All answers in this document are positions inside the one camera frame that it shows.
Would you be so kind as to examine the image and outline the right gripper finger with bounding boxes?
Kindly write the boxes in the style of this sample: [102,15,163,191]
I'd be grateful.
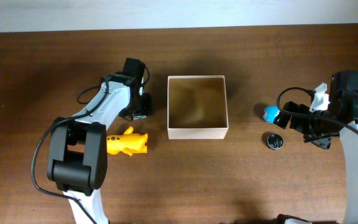
[303,134,333,149]
[273,110,291,129]

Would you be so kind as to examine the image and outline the red grey toy truck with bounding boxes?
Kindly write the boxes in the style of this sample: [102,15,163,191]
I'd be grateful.
[132,114,147,120]

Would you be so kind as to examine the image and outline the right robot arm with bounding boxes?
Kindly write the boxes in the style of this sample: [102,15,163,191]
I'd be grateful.
[264,70,358,223]

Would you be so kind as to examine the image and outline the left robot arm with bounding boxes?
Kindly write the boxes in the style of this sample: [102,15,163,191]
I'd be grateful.
[47,58,152,223]

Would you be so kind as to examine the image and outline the blue ball with eyes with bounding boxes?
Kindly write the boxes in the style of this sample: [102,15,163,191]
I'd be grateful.
[263,106,280,124]

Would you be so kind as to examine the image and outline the black round cap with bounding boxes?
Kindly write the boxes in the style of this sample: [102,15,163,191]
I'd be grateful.
[266,134,284,150]

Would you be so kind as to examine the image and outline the orange toy animal figure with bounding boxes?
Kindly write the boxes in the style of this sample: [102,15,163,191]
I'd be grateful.
[106,126,149,156]

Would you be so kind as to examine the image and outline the open beige cardboard box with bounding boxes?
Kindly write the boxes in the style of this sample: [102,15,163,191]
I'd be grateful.
[167,75,229,139]

